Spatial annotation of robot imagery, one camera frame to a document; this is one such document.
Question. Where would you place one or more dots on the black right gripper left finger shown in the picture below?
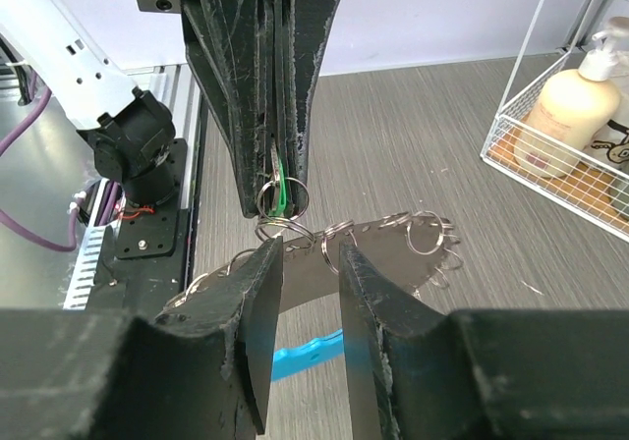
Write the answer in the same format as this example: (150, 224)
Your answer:
(199, 370)

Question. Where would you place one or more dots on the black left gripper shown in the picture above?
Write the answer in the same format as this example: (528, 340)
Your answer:
(228, 49)

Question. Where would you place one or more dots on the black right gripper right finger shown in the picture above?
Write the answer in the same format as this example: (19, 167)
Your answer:
(415, 373)

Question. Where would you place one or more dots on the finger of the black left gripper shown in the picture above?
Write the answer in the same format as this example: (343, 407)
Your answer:
(304, 29)

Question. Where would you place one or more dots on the blue key holder handle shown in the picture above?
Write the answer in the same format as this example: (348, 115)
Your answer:
(290, 361)

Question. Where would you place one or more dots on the green key tag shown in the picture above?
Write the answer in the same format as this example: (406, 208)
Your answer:
(279, 202)

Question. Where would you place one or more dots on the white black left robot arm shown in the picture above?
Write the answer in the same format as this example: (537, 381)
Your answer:
(128, 129)

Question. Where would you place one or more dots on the cream lotion bottle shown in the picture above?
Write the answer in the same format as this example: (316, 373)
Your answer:
(572, 106)

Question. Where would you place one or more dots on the green pump bottle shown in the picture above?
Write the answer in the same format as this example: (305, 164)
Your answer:
(617, 29)

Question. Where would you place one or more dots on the white slotted cable duct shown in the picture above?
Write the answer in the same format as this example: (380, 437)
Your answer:
(82, 279)

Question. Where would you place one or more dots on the white wire shelf rack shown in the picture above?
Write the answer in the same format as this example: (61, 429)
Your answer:
(593, 190)

